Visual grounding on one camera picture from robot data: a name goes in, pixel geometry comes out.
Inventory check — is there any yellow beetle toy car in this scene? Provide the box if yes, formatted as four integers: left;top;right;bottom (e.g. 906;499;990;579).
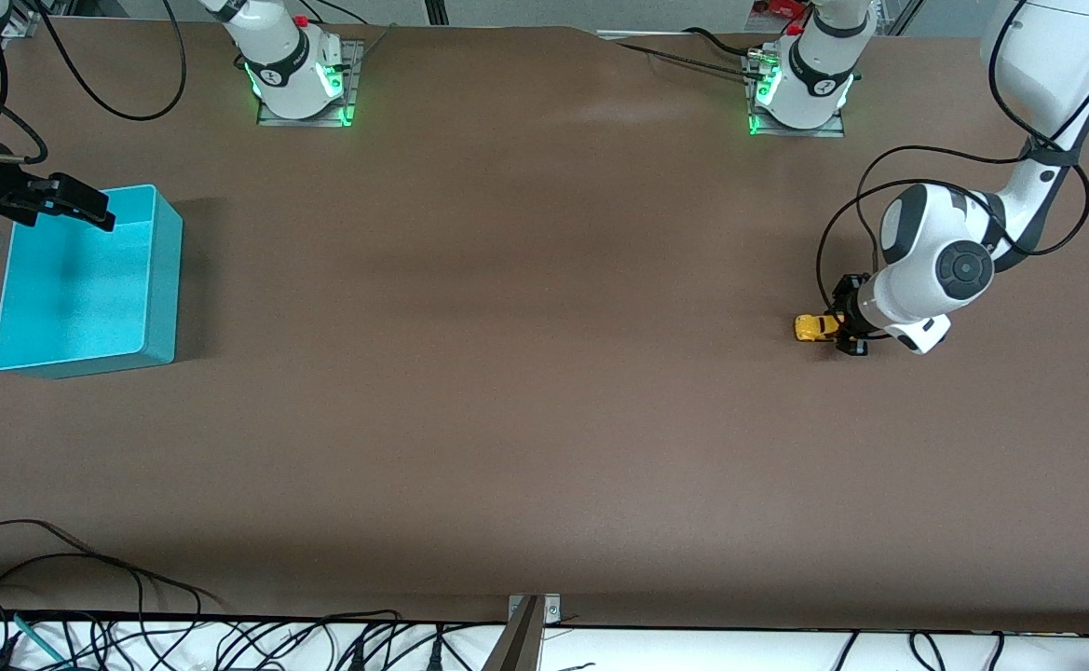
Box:
794;314;845;343

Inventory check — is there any turquoise plastic storage bin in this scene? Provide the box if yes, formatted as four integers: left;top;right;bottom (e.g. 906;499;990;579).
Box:
0;185;184;379

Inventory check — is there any long black right arm cable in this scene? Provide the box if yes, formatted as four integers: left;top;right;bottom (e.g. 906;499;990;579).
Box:
34;0;188;122

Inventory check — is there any aluminium frame profile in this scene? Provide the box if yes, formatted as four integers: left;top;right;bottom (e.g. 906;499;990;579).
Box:
0;0;75;40
879;0;925;36

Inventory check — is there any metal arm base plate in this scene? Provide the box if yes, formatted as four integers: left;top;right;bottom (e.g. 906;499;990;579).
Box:
256;39;360;129
746;51;849;140

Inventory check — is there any thin black base cable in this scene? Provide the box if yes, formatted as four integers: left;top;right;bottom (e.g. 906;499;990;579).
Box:
615;41;757;83

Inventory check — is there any thick black base cable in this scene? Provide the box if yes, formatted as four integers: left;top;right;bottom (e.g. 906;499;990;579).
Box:
682;26;787;59

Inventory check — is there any thin dark cable loop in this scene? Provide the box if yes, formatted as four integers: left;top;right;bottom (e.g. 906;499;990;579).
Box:
0;518;102;560

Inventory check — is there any black cable loop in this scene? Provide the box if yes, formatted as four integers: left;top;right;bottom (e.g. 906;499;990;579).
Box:
0;554;221;618

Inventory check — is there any small metal bracket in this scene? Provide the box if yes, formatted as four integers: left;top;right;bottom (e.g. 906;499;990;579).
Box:
507;594;563;625

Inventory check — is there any teal cable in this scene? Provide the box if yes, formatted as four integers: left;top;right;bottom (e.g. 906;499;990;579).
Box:
11;612;68;664

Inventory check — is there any dark camera mount post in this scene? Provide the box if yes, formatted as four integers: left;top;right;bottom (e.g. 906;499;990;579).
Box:
481;596;545;671

